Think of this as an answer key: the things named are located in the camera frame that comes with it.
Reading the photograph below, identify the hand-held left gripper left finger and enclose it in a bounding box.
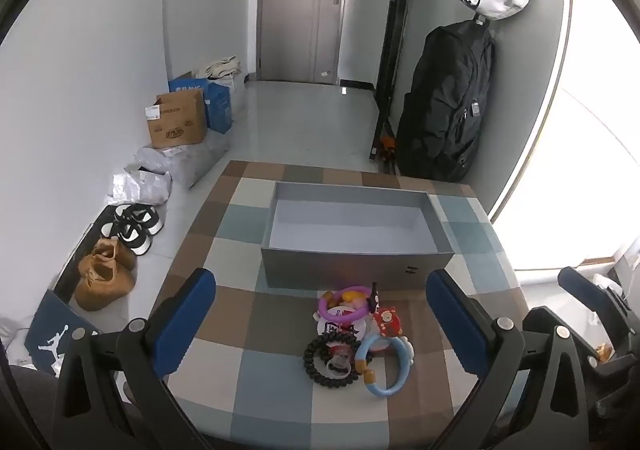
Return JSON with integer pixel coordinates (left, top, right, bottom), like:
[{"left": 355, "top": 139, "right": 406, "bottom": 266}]
[{"left": 52, "top": 267, "right": 217, "bottom": 450}]

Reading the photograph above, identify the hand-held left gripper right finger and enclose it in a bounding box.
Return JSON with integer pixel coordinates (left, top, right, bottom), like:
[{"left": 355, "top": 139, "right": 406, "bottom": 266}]
[{"left": 425, "top": 269, "right": 593, "bottom": 450}]

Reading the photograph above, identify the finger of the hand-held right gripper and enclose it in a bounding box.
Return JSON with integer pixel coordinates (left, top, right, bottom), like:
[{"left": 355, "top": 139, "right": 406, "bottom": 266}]
[
  {"left": 522, "top": 306, "right": 601, "bottom": 367},
  {"left": 558, "top": 266, "right": 632, "bottom": 333}
]

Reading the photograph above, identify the red charm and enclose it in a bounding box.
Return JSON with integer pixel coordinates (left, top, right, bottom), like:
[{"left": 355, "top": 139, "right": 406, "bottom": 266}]
[{"left": 372, "top": 305, "right": 402, "bottom": 339}]

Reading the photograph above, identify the light blue bracelet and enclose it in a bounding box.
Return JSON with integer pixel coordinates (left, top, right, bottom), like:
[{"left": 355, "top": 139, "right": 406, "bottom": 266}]
[{"left": 355, "top": 334, "right": 417, "bottom": 399}]

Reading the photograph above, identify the white round badge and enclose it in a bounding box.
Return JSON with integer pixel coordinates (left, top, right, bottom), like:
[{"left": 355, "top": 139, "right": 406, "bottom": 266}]
[{"left": 314, "top": 312, "right": 372, "bottom": 347}]

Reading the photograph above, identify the pink rimmed round badge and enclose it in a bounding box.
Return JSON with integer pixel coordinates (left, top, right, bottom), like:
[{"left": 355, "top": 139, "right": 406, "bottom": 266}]
[{"left": 326, "top": 347, "right": 352, "bottom": 379}]

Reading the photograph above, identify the purple bracelet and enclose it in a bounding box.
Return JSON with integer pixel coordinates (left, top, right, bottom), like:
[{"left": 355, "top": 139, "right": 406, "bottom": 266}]
[{"left": 317, "top": 285, "right": 374, "bottom": 324}]

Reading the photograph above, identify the black beaded bracelet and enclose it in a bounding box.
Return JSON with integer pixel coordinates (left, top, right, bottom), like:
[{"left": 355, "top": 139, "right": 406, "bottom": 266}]
[{"left": 303, "top": 330, "right": 362, "bottom": 389}]

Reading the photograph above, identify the grey box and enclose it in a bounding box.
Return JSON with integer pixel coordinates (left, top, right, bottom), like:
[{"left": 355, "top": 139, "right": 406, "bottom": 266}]
[{"left": 260, "top": 181, "right": 456, "bottom": 290}]

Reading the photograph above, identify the tan boot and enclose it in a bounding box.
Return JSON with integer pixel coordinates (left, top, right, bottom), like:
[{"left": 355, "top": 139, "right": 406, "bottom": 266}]
[
  {"left": 92, "top": 237, "right": 137, "bottom": 276},
  {"left": 74, "top": 255, "right": 137, "bottom": 312}
]

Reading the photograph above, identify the checkered tablecloth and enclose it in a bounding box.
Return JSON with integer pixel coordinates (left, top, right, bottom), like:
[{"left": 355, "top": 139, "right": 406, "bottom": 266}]
[{"left": 125, "top": 160, "right": 532, "bottom": 450}]

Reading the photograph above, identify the black shoe mat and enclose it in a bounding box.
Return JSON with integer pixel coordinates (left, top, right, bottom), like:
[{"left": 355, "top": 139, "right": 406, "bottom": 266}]
[{"left": 52, "top": 204, "right": 121, "bottom": 303}]

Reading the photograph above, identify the blue shoe box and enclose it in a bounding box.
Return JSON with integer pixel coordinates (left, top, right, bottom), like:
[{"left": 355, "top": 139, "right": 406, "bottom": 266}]
[{"left": 24, "top": 289, "right": 101, "bottom": 377}]

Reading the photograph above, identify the small silver plastic bag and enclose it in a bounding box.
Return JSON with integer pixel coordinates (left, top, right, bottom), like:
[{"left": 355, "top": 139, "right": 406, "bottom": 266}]
[{"left": 106, "top": 169, "right": 173, "bottom": 207}]

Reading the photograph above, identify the large grey plastic bag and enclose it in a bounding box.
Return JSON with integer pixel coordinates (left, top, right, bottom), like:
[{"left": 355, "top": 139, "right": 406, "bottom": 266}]
[{"left": 134, "top": 131, "right": 231, "bottom": 190}]

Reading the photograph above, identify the cardboard box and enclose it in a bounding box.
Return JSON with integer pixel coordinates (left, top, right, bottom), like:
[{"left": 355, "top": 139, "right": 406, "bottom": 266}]
[{"left": 145, "top": 89, "right": 209, "bottom": 150}]

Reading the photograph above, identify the blue carton box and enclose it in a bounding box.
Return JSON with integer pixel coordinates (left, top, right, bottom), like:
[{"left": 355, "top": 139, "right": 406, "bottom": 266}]
[{"left": 168, "top": 71, "right": 234, "bottom": 135}]

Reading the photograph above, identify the black backpack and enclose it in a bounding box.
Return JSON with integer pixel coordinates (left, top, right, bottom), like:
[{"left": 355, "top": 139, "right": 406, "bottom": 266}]
[{"left": 395, "top": 20, "right": 497, "bottom": 183}]

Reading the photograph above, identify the white tote bag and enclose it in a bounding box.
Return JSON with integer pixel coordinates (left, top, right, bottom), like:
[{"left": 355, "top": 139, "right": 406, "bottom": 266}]
[{"left": 195, "top": 56, "right": 247, "bottom": 116}]

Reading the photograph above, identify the black metal stand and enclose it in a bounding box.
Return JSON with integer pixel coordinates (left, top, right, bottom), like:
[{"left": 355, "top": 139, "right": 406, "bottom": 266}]
[{"left": 369, "top": 0, "right": 419, "bottom": 165}]

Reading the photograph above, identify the grey door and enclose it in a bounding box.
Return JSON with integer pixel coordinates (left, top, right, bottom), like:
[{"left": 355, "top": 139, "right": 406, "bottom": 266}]
[{"left": 256, "top": 0, "right": 347, "bottom": 84}]

